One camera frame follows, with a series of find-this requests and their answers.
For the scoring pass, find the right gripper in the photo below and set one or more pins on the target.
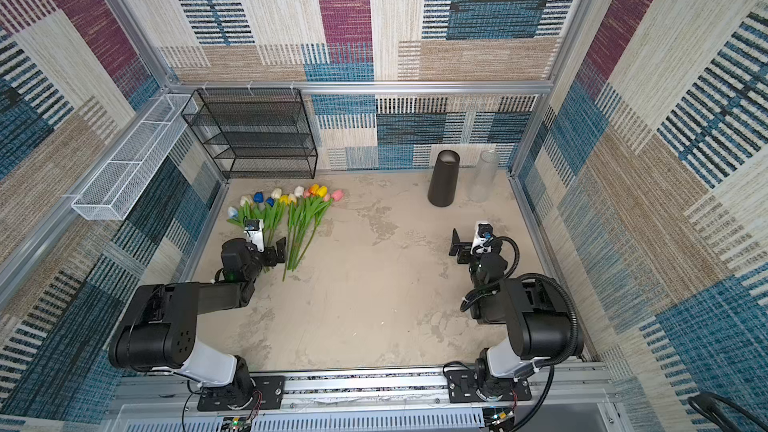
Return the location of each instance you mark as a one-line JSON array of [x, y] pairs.
[[466, 250]]

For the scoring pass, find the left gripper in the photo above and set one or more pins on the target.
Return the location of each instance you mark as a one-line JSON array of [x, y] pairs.
[[270, 253]]

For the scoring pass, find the cream white tulip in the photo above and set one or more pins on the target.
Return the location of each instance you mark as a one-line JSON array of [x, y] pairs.
[[295, 209]]

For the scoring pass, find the yellow tulip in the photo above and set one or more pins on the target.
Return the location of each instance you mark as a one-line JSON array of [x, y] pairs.
[[321, 191]]

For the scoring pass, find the black cylindrical vase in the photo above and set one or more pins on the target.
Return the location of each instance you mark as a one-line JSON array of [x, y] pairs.
[[444, 179]]

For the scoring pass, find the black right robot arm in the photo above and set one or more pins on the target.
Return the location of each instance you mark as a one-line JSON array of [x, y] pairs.
[[539, 316]]

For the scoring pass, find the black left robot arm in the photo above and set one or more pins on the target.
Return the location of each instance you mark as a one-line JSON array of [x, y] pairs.
[[158, 331]]

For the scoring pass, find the clear glass vase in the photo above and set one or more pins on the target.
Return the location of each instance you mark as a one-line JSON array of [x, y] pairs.
[[483, 176]]

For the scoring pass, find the bundled tulip bunch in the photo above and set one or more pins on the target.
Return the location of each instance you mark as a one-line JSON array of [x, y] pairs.
[[303, 222]]

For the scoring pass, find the pink tulip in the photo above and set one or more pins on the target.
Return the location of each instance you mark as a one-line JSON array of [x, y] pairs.
[[323, 201]]

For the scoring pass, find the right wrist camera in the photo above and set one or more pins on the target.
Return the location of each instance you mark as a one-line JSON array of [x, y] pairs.
[[482, 239]]

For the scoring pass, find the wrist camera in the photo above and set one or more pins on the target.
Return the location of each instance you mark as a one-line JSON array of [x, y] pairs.
[[482, 239], [254, 231]]

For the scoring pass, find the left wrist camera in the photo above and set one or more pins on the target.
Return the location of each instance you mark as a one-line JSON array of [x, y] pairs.
[[254, 231]]

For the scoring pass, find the black wire mesh shelf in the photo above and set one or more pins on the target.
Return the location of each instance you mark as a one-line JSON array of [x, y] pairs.
[[254, 133]]

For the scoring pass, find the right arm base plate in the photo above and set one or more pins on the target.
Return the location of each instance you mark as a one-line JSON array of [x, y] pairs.
[[465, 385]]

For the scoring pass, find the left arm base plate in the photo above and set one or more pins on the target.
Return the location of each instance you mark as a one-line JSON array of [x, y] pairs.
[[260, 392]]

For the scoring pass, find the white wire mesh basket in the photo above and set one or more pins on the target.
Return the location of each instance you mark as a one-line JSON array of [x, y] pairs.
[[118, 184]]

